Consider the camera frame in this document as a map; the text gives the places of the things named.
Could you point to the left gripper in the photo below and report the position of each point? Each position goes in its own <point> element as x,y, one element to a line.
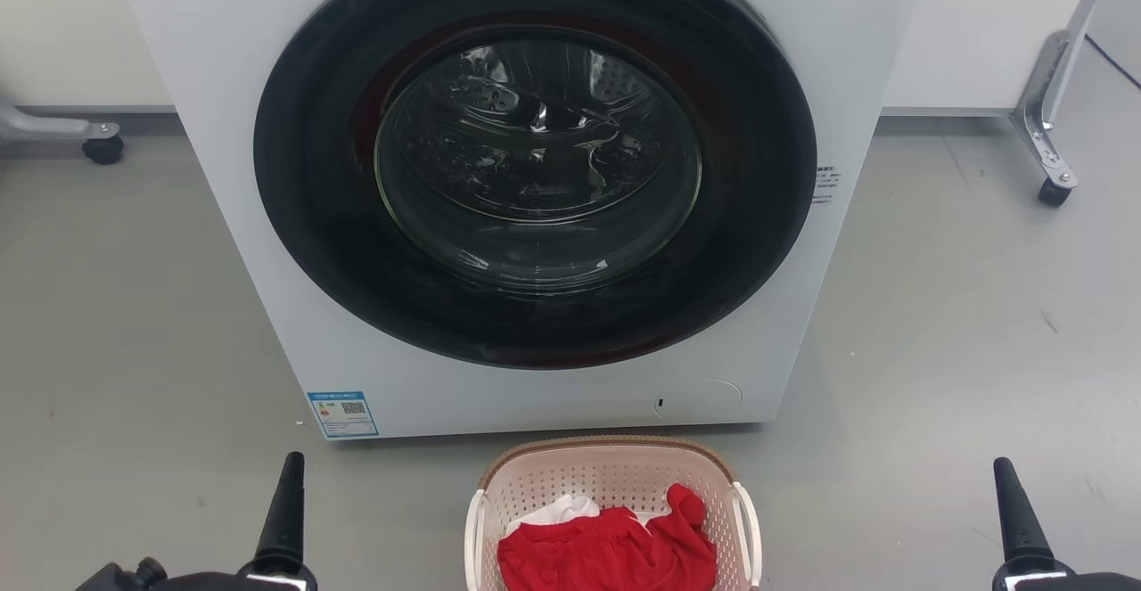
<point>205,580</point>

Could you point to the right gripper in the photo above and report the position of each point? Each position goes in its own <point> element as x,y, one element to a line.
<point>1070,580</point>

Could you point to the beige perforated laundry basket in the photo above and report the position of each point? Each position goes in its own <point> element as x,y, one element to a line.
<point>606,475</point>

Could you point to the blue energy label sticker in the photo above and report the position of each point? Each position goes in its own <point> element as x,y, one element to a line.
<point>342,414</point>

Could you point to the white garment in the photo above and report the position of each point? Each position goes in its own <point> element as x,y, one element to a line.
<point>562,512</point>

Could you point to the red garment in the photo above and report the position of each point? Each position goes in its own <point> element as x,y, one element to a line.
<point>606,555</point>

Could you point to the black caster wheel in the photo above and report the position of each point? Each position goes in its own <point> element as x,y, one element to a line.
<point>103,150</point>
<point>1054,192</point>

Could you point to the black round washer door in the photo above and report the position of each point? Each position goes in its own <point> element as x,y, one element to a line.
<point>312,181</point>

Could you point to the round white filter cover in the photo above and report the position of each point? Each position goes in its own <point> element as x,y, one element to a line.
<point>700,399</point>

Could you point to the white front-load washing machine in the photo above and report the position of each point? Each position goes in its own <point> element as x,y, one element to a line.
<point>223,127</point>

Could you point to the silver metal stand leg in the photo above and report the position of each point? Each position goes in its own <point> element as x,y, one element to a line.
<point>1047,83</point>

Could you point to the grey metal stand leg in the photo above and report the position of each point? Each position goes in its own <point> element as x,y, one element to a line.
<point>45,126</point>

